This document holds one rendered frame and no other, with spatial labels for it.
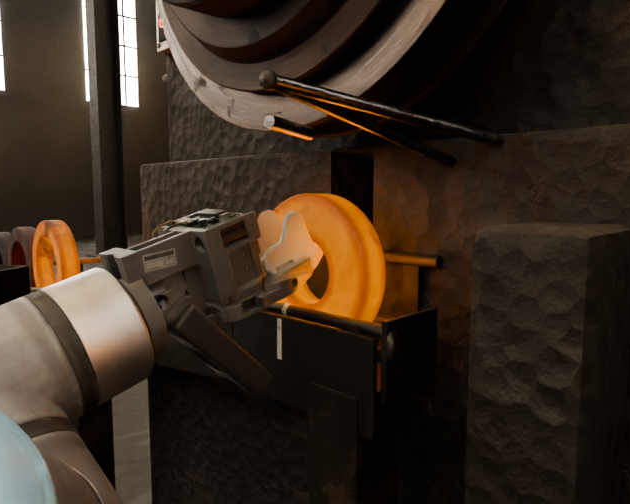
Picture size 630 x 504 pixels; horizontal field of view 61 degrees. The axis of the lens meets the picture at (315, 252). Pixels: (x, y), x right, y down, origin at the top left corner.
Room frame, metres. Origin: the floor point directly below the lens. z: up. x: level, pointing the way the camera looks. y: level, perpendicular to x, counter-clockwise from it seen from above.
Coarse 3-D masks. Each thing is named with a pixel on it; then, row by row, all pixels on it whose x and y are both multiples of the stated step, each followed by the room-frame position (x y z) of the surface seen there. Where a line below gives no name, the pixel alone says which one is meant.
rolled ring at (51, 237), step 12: (36, 228) 1.06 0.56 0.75; (48, 228) 1.01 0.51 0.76; (60, 228) 1.00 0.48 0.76; (36, 240) 1.06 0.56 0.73; (48, 240) 1.06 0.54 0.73; (60, 240) 0.98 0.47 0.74; (72, 240) 0.99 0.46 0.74; (36, 252) 1.07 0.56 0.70; (48, 252) 1.08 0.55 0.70; (60, 252) 0.97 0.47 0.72; (72, 252) 0.98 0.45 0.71; (36, 264) 1.07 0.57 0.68; (48, 264) 1.08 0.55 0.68; (60, 264) 0.96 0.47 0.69; (72, 264) 0.97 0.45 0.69; (36, 276) 1.07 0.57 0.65; (48, 276) 1.08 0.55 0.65; (60, 276) 0.97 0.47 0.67; (72, 276) 0.97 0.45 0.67
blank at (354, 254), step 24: (312, 216) 0.51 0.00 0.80; (336, 216) 0.49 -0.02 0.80; (360, 216) 0.49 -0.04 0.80; (312, 240) 0.51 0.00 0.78; (336, 240) 0.49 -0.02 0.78; (360, 240) 0.47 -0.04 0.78; (336, 264) 0.49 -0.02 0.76; (360, 264) 0.47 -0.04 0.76; (384, 264) 0.48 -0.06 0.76; (336, 288) 0.48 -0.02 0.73; (360, 288) 0.46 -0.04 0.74; (384, 288) 0.48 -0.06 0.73; (336, 312) 0.48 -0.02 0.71; (360, 312) 0.47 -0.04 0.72
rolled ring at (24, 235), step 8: (16, 232) 1.15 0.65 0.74; (24, 232) 1.13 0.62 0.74; (32, 232) 1.14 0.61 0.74; (16, 240) 1.16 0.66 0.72; (24, 240) 1.11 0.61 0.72; (32, 240) 1.12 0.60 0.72; (8, 248) 1.21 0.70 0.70; (16, 248) 1.19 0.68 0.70; (24, 248) 1.12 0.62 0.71; (32, 248) 1.11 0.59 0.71; (8, 256) 1.21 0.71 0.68; (16, 256) 1.20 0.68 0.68; (24, 256) 1.22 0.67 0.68; (8, 264) 1.22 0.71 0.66; (16, 264) 1.21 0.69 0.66; (24, 264) 1.22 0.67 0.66; (32, 264) 1.09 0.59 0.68; (32, 272) 1.09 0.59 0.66; (32, 280) 1.09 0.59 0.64
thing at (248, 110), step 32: (160, 0) 0.65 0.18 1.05; (416, 0) 0.40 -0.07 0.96; (448, 0) 0.38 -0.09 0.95; (480, 0) 0.42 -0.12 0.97; (384, 32) 0.42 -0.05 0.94; (416, 32) 0.40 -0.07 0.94; (448, 32) 0.43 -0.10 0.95; (192, 64) 0.61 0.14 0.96; (352, 64) 0.44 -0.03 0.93; (384, 64) 0.42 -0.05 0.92; (416, 64) 0.44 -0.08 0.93; (224, 96) 0.57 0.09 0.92; (256, 96) 0.53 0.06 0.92; (384, 96) 0.47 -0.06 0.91; (256, 128) 0.53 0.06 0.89
